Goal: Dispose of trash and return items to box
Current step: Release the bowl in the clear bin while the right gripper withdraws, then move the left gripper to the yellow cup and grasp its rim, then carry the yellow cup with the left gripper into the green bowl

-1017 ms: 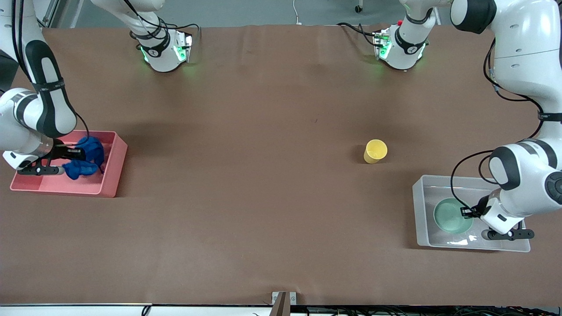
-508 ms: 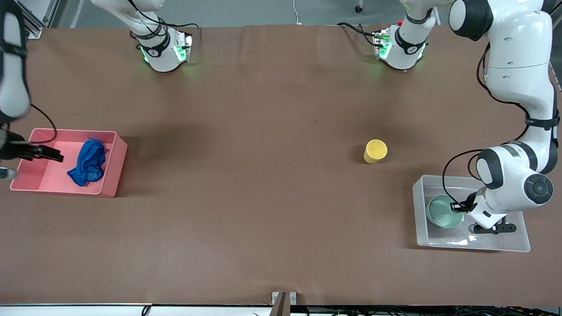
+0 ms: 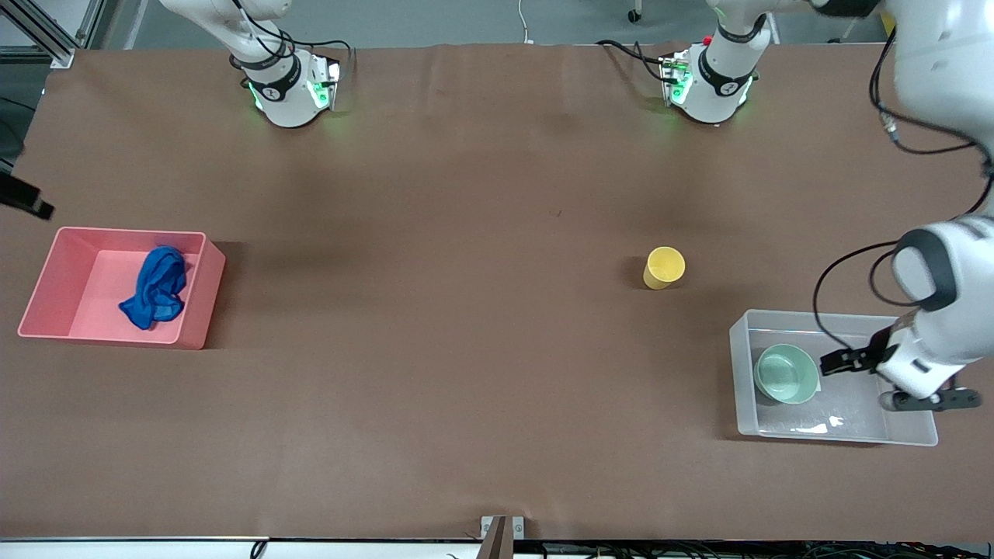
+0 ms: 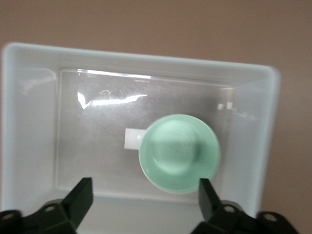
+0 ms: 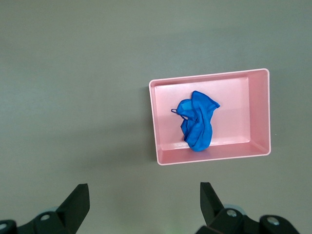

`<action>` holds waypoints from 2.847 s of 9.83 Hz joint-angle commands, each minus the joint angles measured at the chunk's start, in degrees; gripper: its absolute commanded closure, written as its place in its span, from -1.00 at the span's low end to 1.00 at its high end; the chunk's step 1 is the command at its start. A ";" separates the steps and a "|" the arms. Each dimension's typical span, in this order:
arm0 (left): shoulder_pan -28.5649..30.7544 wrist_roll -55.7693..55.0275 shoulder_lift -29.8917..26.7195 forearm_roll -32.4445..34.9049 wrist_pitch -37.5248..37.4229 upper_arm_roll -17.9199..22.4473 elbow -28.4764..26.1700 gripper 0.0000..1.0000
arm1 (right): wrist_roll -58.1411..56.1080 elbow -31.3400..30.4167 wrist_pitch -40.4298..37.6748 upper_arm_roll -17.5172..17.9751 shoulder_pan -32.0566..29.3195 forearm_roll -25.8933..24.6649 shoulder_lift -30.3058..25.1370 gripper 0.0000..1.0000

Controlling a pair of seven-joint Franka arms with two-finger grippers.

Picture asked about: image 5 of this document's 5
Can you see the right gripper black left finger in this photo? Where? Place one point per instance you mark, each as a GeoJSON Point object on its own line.
{"type": "Point", "coordinates": [73, 207]}

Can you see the blue cloth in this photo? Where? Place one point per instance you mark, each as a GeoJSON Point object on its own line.
{"type": "Point", "coordinates": [198, 122]}

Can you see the pink plastic box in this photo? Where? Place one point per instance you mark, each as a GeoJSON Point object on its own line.
{"type": "Point", "coordinates": [231, 151]}

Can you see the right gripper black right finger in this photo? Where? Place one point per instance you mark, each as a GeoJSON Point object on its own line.
{"type": "Point", "coordinates": [214, 209]}

